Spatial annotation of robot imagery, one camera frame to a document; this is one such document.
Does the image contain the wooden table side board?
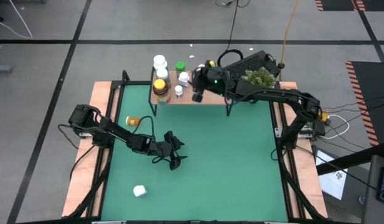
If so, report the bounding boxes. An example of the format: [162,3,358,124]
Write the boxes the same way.
[61,81,121,218]
[278,81,329,218]

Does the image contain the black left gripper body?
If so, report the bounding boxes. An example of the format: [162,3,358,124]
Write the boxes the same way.
[146,141,174,159]

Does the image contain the white Trader Joe's melatonin bottle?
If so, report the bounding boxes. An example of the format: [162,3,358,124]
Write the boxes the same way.
[177,71,190,88]

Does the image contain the black mat hazard stripe edge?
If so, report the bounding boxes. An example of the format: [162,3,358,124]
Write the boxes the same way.
[345,61,384,147]
[314,0,384,12]

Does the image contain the yellow cable with black plug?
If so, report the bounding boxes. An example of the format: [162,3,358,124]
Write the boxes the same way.
[278,0,301,70]

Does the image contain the amber fish oil bottle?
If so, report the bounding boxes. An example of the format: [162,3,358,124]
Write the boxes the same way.
[152,78,172,105]

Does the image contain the white screen monitor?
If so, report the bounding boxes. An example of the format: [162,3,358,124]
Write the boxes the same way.
[314,148,349,201]

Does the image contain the white cable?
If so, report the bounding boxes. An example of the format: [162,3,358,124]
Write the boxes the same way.
[0,0,34,40]

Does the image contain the white medicine bottle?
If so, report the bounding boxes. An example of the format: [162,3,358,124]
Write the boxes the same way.
[132,184,148,198]

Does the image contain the black computer keyboard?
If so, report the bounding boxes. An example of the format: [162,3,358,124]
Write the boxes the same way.
[218,50,281,78]

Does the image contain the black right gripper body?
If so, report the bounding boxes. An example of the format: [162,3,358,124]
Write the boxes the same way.
[192,67,232,94]

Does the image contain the black metal table frame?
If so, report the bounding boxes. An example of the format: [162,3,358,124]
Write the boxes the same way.
[67,70,329,224]

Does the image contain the green capped medicine bottle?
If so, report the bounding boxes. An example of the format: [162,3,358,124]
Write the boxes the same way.
[175,60,187,78]

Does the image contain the orange pill vial white cap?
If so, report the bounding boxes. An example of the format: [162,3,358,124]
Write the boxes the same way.
[125,116,142,127]

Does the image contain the black diagonal beam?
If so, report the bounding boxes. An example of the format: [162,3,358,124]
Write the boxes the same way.
[316,141,384,175]

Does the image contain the white bottle maroon label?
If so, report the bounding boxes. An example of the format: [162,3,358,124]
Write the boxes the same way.
[152,54,168,72]

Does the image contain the black looped cable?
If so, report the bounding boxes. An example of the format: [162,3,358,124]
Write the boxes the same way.
[217,0,244,70]

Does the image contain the wooden shelf black metal legs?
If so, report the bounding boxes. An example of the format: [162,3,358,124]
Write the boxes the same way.
[148,70,235,118]

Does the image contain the green plant in black pot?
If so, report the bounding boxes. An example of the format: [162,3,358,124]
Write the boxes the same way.
[240,67,277,90]

